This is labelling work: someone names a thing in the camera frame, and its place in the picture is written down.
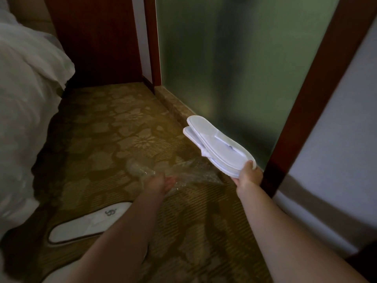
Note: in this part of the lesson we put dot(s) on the person's left hand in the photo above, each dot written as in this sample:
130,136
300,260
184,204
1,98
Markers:
160,185

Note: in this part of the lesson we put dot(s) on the person's right hand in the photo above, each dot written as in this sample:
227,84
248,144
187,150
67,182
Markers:
249,179

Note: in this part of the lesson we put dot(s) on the plain white slipper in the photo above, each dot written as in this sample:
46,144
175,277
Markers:
189,134
212,135

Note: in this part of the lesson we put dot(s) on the black-trimmed white slipper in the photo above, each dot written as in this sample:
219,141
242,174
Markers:
76,229
59,275

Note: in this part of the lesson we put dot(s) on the person's left forearm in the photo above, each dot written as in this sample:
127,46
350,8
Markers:
117,241

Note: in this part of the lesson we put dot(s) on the person's right forearm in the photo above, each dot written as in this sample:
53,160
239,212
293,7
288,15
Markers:
279,238

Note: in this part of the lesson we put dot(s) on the white bed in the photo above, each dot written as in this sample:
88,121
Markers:
23,114

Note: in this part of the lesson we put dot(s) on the brown marble sill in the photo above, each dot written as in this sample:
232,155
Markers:
173,106

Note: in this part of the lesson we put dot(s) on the dark wooden baseboard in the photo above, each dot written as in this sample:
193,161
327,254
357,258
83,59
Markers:
365,262
148,84

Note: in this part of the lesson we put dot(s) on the frosted green glass panel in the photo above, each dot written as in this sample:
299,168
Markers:
221,55

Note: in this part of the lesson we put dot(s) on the dark wooden nightstand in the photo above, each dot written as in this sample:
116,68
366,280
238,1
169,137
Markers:
94,38

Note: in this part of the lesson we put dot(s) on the beige padded headboard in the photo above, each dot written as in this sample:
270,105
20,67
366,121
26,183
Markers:
29,8

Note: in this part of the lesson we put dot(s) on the red-brown wooden post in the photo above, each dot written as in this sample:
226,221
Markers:
153,38

